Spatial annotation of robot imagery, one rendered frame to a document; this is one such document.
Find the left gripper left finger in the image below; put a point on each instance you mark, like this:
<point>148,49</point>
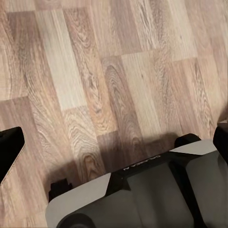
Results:
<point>11,142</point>

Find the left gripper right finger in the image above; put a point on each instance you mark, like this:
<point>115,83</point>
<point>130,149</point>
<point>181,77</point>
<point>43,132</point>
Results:
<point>220,140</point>

